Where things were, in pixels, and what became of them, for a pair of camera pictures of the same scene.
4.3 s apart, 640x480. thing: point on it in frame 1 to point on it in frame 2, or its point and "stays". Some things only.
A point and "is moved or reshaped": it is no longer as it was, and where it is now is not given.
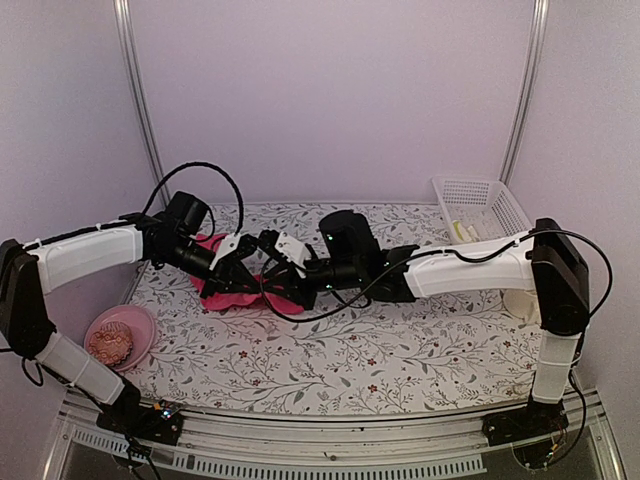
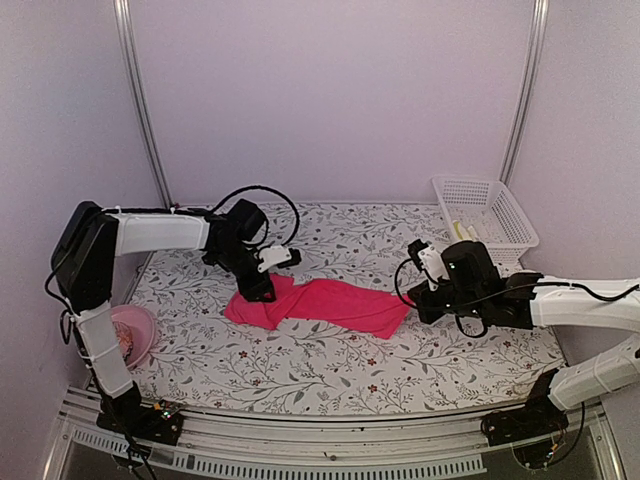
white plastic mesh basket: x=475 y=209 stays
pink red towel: x=264 y=297 is moved or reshaped
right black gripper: x=295 y=292 to x=421 y=294
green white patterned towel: x=467 y=234 stays
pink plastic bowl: x=120 y=337 stays
